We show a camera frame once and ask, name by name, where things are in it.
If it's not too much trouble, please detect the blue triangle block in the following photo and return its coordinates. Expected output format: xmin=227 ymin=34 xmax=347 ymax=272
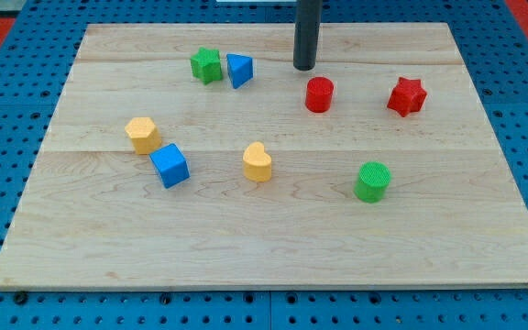
xmin=226 ymin=53 xmax=254 ymax=89

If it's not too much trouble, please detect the green star block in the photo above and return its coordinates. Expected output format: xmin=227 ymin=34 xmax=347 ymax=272
xmin=190 ymin=47 xmax=223 ymax=84

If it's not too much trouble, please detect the red star block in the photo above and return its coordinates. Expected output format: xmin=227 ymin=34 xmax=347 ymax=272
xmin=387 ymin=77 xmax=427 ymax=117

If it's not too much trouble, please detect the yellow heart block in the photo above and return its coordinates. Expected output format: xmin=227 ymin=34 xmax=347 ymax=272
xmin=242 ymin=141 xmax=272 ymax=182

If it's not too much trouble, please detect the wooden board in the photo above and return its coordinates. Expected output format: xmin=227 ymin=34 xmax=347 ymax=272
xmin=0 ymin=23 xmax=528 ymax=292

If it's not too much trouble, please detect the blue cube block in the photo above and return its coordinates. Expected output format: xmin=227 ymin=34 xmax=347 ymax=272
xmin=149 ymin=143 xmax=190 ymax=189

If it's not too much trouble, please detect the red cylinder block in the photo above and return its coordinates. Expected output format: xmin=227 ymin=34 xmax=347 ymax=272
xmin=305 ymin=77 xmax=335 ymax=113

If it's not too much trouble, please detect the green cylinder block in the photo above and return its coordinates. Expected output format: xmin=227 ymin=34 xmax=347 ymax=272
xmin=354 ymin=161 xmax=391 ymax=203

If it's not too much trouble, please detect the yellow hexagon block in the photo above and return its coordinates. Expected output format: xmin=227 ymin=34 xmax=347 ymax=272
xmin=125 ymin=117 xmax=162 ymax=155

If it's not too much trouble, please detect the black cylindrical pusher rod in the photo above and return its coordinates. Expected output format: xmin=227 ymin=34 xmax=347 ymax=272
xmin=293 ymin=0 xmax=323 ymax=72

